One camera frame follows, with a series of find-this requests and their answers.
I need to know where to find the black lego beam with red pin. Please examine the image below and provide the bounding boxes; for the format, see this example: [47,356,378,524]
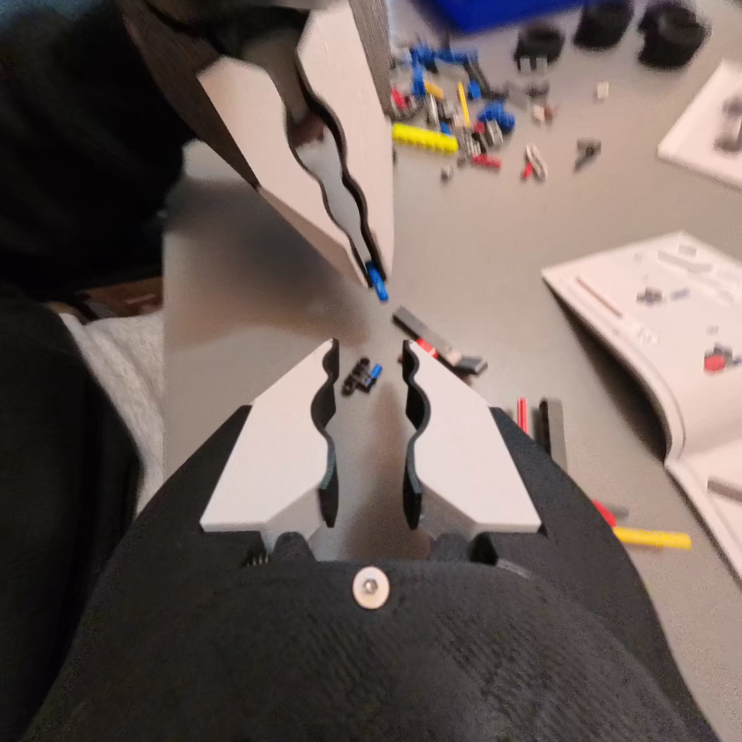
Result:
[392,306,489,375]

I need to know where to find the closed white booklet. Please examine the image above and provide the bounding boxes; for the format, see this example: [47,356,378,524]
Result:
[657,58,742,192]

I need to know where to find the person's left forearm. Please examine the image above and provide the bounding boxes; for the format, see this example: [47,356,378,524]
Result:
[0,0,201,291]

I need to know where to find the blue lego pin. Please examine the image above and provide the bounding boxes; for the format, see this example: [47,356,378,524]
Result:
[364,261,391,303]

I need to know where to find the person's black jacket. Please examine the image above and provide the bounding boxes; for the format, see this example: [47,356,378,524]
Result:
[0,284,145,742]

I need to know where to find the black lego tyre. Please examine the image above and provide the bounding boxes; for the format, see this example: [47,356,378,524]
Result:
[513,23,567,74]
[636,2,709,68]
[573,0,636,50]

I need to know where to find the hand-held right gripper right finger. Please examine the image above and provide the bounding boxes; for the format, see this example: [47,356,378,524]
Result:
[400,339,544,551]

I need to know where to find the black lego connector with blue pin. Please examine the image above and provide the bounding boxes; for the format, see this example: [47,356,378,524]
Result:
[341,357,384,397]

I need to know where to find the open instruction booklet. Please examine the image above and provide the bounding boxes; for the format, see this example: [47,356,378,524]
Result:
[541,231,742,580]

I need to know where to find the lego assembly with yellow axle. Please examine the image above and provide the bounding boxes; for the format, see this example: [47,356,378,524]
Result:
[516,397,693,551]

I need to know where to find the person's grey pants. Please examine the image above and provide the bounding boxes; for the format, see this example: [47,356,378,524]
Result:
[58,312,168,514]

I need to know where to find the pile of loose lego pieces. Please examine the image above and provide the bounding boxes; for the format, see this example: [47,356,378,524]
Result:
[387,43,558,185]

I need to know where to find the blue plastic bin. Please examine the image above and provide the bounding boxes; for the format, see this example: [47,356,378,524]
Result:
[414,0,586,34]

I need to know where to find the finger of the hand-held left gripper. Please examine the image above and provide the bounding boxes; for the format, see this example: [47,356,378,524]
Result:
[296,0,398,282]
[196,41,374,288]

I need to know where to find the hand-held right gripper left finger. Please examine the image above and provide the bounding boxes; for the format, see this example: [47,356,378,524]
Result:
[200,338,340,548]

